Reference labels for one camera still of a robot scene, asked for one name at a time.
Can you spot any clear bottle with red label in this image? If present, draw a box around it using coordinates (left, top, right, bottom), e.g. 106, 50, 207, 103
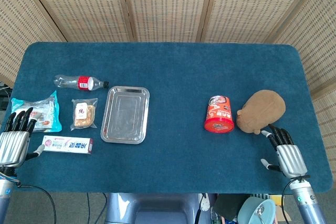
54, 74, 110, 92

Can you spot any white toothpaste box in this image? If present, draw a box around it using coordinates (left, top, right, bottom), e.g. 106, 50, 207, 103
41, 135, 94, 155

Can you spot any white plastic object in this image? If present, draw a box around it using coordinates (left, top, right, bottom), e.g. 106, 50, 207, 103
200, 193, 211, 212

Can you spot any bread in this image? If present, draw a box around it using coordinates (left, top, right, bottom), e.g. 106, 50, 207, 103
70, 98, 99, 131

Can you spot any metal spoon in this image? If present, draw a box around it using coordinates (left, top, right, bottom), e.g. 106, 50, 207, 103
253, 204, 266, 224

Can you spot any thin black cable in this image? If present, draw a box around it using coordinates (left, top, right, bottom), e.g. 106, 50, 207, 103
86, 193, 92, 224

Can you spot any woven folding screen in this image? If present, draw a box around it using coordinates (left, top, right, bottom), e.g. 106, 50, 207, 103
0, 0, 336, 158

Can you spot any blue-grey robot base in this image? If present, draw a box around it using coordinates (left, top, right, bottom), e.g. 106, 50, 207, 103
104, 193, 203, 224

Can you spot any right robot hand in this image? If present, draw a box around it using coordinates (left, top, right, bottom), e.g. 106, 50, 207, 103
260, 124, 309, 179

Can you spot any blue table cloth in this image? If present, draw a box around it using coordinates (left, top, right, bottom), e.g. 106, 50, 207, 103
0, 41, 334, 195

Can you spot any orange instant noodle cup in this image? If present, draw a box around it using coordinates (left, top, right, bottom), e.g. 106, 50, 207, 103
204, 95, 235, 133

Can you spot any teal snack package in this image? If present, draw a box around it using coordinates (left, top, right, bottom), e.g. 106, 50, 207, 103
10, 90, 62, 133

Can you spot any metal tray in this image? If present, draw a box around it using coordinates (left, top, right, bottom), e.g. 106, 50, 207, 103
100, 86, 150, 145

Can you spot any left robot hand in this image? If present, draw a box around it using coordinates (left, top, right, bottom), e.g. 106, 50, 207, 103
0, 106, 46, 168

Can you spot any brown plush toy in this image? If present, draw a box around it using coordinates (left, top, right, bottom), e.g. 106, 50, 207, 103
236, 89, 287, 135

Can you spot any light blue bowl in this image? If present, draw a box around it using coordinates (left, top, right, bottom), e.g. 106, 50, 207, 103
237, 196, 277, 224

